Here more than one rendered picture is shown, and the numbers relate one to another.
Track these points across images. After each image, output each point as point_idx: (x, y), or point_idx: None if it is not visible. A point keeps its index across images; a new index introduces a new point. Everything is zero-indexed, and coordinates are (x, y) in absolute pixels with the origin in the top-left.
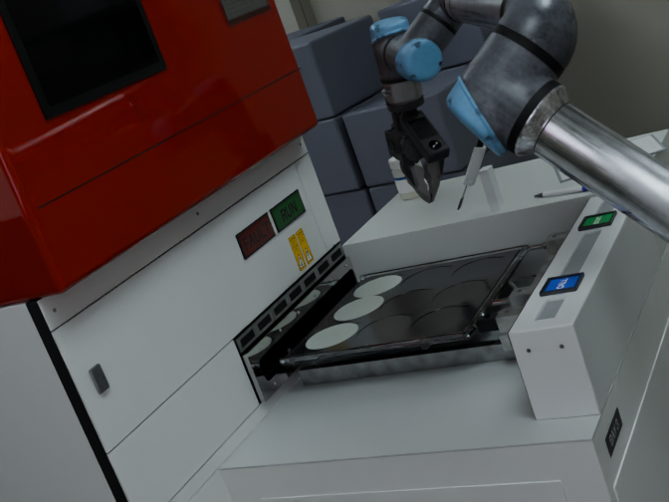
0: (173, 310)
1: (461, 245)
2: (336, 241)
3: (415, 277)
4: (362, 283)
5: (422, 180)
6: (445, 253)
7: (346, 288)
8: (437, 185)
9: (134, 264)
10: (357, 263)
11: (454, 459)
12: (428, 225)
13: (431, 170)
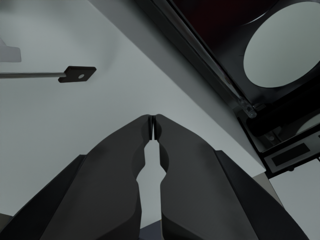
0: None
1: (130, 19)
2: (280, 176)
3: (245, 4)
4: (276, 90)
5: (178, 157)
6: (157, 45)
7: (253, 128)
8: (119, 130)
9: None
10: (247, 140)
11: None
12: (166, 97)
13: (119, 182)
